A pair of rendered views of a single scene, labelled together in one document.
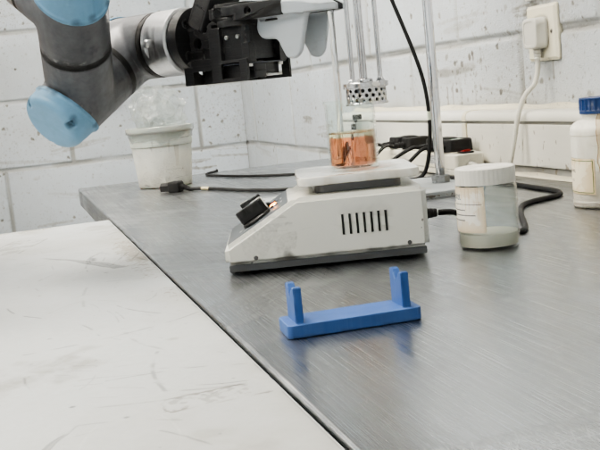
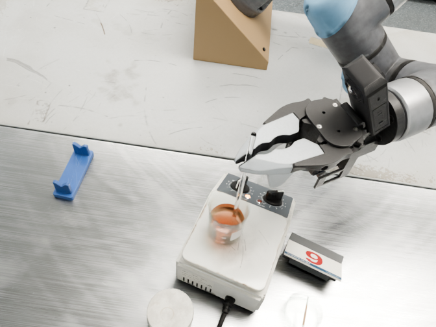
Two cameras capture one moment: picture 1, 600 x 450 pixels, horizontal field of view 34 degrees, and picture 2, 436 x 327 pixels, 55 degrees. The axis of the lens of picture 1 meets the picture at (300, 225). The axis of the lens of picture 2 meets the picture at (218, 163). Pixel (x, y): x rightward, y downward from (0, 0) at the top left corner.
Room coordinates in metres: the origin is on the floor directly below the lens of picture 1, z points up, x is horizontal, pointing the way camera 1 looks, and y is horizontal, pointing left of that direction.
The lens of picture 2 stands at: (1.02, -0.32, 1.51)
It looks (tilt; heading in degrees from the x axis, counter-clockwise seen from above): 54 degrees down; 106
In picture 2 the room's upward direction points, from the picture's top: 8 degrees clockwise
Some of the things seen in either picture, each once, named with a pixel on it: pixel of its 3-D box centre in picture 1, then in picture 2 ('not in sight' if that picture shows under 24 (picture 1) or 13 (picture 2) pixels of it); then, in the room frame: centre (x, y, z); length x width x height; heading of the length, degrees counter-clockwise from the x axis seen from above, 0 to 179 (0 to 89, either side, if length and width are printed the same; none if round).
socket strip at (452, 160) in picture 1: (421, 157); not in sight; (1.82, -0.24, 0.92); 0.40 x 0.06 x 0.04; 16
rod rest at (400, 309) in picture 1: (348, 301); (72, 169); (0.69, -0.03, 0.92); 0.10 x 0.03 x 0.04; 103
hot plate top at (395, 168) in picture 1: (354, 171); (236, 238); (0.99, -0.06, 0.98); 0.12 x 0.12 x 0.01; 1
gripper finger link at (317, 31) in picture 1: (315, 28); (278, 171); (1.01, -0.04, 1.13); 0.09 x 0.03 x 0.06; 51
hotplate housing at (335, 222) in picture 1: (332, 216); (238, 236); (0.99, -0.03, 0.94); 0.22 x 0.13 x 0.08; 91
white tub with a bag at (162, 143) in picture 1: (160, 135); not in sight; (2.02, 0.27, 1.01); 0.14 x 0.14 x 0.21
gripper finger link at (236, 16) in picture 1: (255, 12); (297, 122); (1.01, 0.02, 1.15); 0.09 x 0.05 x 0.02; 49
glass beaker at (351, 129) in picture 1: (351, 133); (224, 218); (0.97, -0.06, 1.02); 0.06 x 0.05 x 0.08; 173
